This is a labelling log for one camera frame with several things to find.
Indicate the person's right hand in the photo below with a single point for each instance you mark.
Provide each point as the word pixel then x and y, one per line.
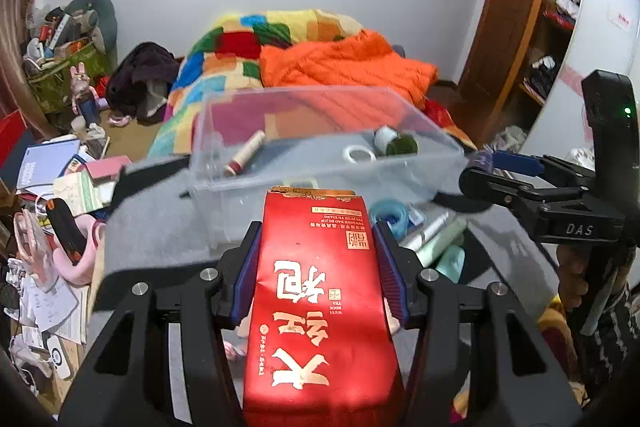
pixel 571 277

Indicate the mint green bottle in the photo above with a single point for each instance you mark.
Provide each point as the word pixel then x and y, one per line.
pixel 450 263

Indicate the wooden door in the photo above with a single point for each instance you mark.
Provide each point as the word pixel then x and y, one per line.
pixel 515 7

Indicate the colourful patchwork blanket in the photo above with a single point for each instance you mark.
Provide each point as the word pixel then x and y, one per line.
pixel 235 42

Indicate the clear plastic box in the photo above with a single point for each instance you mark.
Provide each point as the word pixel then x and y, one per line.
pixel 320 167

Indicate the pink plastic stand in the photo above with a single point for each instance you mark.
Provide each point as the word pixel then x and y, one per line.
pixel 90 257

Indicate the white tape roll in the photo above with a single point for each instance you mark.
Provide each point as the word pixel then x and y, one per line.
pixel 347 153

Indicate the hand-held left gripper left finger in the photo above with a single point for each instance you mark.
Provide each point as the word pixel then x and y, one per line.
pixel 247 272

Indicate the pink rabbit toy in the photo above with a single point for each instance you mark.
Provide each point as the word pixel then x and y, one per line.
pixel 85 99

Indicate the blue notebook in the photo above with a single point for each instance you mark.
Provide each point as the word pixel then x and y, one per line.
pixel 45 164

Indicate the pile of papers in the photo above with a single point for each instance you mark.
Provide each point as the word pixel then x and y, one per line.
pixel 45 312

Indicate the cream tube with red cap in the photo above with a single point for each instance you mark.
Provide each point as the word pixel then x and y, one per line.
pixel 245 152

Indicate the pink book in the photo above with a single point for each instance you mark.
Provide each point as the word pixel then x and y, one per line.
pixel 105 167

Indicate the pink transparent bag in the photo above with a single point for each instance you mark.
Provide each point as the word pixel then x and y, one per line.
pixel 32 252

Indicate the dark green bottle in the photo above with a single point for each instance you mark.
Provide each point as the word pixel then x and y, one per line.
pixel 402 146

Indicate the grey black blanket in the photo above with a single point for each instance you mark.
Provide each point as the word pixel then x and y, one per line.
pixel 165 227

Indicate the grey plush toy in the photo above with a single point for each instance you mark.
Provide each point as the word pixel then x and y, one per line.
pixel 97 14

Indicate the person's right forearm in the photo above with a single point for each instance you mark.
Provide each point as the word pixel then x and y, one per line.
pixel 612 337

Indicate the pale green tube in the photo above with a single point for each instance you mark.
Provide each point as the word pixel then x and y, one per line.
pixel 442 242

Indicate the red box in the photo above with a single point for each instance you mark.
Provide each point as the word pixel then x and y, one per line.
pixel 10 137

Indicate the red tea packet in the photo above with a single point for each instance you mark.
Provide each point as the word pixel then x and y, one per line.
pixel 310 307

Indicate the orange down jacket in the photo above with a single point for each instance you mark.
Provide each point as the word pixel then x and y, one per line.
pixel 340 67

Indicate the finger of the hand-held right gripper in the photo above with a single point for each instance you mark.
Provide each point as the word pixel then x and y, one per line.
pixel 515 162
pixel 500 192

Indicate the small blue white box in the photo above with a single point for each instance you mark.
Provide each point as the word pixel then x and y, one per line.
pixel 416 218

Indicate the green patterned bag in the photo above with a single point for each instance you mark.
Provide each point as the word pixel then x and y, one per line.
pixel 55 87

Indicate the white tube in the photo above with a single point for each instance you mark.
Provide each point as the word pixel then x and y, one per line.
pixel 430 229

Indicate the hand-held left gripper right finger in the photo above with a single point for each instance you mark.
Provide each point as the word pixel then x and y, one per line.
pixel 392 277

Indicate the dark purple cloth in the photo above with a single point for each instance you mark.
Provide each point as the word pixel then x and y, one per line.
pixel 140 72

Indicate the striped brown curtain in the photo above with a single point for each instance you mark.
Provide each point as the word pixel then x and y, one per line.
pixel 15 32

